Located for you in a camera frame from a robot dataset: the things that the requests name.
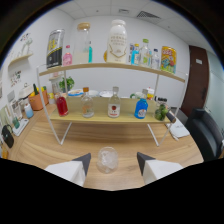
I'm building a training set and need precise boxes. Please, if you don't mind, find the blue liquid bottle with pourer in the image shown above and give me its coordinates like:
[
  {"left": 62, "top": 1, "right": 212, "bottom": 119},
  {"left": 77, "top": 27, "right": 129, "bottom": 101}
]
[{"left": 134, "top": 89, "right": 149, "bottom": 120}]

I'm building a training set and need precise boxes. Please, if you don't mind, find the clear bottle orange cap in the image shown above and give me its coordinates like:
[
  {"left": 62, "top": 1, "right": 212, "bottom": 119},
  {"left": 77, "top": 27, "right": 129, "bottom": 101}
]
[{"left": 81, "top": 86, "right": 95, "bottom": 119}]

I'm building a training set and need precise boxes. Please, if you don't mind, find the glass jar with wooden lid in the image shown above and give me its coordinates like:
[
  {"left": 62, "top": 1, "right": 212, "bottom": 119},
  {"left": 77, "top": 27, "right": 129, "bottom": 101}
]
[{"left": 72, "top": 22, "right": 92, "bottom": 65}]

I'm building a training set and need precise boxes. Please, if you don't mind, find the large white milk bottle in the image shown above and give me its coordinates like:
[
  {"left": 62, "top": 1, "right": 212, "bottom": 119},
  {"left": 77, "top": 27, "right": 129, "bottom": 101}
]
[{"left": 106, "top": 19, "right": 129, "bottom": 65}]

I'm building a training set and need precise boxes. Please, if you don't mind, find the clear glass cup with ice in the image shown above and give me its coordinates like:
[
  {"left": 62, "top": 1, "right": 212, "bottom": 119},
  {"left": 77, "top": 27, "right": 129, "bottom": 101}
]
[{"left": 96, "top": 146, "right": 120, "bottom": 175}]

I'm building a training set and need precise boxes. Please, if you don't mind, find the white notebook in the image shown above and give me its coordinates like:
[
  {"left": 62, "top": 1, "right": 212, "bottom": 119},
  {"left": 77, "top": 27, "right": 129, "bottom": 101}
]
[{"left": 166, "top": 116, "right": 191, "bottom": 139}]

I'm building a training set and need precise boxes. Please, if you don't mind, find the green glass jar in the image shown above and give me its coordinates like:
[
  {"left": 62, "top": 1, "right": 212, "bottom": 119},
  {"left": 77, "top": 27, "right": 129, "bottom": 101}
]
[{"left": 154, "top": 101, "right": 169, "bottom": 122}]

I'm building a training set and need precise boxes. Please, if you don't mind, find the black armchair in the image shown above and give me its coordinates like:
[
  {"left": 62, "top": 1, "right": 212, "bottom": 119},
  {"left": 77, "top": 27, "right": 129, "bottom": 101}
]
[{"left": 184, "top": 107, "right": 224, "bottom": 163}]

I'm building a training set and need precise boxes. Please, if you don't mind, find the red liquid bottle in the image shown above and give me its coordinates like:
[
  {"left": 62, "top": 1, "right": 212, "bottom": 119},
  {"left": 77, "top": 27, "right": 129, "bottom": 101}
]
[{"left": 54, "top": 92, "right": 70, "bottom": 117}]

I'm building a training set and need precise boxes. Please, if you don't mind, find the white kitchen scale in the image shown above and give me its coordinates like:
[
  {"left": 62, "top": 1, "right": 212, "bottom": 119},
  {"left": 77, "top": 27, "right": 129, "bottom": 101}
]
[{"left": 12, "top": 118, "right": 30, "bottom": 138}]

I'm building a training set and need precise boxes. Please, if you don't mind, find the black kettle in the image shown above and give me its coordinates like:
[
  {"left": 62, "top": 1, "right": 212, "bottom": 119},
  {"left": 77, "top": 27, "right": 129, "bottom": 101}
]
[{"left": 0, "top": 124, "right": 15, "bottom": 149}]

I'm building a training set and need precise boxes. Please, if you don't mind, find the small blue white container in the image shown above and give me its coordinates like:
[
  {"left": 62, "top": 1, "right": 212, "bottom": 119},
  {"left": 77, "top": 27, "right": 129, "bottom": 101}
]
[{"left": 23, "top": 103, "right": 35, "bottom": 119}]

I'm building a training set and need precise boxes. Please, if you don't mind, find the white bottle orange cap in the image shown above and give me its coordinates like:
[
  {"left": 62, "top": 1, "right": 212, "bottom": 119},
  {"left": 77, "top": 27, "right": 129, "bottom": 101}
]
[{"left": 146, "top": 87, "right": 155, "bottom": 101}]

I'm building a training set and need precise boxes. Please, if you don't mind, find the clear bottle red label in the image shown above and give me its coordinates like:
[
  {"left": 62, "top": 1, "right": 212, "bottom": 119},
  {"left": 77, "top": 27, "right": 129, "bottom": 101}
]
[{"left": 107, "top": 86, "right": 122, "bottom": 119}]

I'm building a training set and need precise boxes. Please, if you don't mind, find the white blue plate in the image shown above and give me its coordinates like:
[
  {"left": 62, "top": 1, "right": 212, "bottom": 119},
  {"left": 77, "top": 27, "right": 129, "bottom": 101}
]
[{"left": 67, "top": 88, "right": 84, "bottom": 98}]

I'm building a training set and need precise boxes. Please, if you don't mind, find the green potted plant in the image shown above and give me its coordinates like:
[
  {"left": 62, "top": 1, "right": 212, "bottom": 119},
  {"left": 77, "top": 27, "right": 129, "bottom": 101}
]
[{"left": 59, "top": 76, "right": 75, "bottom": 94}]

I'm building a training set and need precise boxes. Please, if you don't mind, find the white countertop appliance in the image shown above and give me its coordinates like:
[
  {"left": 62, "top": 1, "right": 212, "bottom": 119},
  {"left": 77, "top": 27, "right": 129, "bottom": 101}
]
[{"left": 18, "top": 83, "right": 34, "bottom": 100}]

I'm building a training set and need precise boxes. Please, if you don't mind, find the brown door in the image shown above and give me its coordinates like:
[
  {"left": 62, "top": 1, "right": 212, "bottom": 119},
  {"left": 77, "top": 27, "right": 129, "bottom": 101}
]
[{"left": 179, "top": 45, "right": 210, "bottom": 118}]

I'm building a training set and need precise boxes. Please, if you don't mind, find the clear bottle blue cap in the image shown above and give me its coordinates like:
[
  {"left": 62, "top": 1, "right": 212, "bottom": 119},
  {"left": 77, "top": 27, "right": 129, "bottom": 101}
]
[{"left": 151, "top": 48, "right": 161, "bottom": 70}]

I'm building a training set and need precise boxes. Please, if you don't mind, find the yellow printed can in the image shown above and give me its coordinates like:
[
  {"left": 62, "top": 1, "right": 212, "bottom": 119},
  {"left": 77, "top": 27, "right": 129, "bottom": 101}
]
[{"left": 160, "top": 45, "right": 178, "bottom": 75}]

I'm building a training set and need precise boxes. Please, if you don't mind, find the small pink bottle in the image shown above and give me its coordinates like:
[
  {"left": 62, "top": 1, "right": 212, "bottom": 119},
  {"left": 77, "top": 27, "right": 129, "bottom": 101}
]
[{"left": 62, "top": 44, "right": 73, "bottom": 67}]

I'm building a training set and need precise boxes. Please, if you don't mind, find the clear bottle green cap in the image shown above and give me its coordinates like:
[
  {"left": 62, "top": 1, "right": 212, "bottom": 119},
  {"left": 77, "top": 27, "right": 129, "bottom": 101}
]
[{"left": 138, "top": 38, "right": 153, "bottom": 68}]

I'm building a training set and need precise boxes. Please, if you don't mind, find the teal liquid bottle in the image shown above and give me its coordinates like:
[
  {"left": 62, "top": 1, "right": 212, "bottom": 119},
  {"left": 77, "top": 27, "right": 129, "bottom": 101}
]
[{"left": 88, "top": 40, "right": 94, "bottom": 64}]

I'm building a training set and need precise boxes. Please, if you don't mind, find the tall silver black can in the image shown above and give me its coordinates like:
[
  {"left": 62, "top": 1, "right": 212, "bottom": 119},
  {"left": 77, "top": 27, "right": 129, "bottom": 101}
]
[{"left": 45, "top": 28, "right": 66, "bottom": 70}]

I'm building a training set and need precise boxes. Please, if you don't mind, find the white vase decoration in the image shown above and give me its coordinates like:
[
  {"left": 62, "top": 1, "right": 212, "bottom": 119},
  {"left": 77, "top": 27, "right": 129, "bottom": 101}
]
[{"left": 20, "top": 37, "right": 34, "bottom": 57}]

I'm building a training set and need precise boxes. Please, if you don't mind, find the ceiling air vent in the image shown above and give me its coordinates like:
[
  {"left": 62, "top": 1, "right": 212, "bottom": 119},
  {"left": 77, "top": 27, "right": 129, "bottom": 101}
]
[{"left": 135, "top": 10, "right": 161, "bottom": 20}]

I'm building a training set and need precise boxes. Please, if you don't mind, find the white frame wooden shelf rack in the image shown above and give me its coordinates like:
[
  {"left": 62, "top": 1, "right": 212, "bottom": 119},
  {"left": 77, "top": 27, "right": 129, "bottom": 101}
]
[{"left": 35, "top": 62, "right": 188, "bottom": 148}]

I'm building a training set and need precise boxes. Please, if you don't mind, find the wooden wall shelf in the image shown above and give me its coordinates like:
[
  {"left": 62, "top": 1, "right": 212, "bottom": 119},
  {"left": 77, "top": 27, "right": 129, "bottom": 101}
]
[{"left": 8, "top": 53, "right": 34, "bottom": 68}]

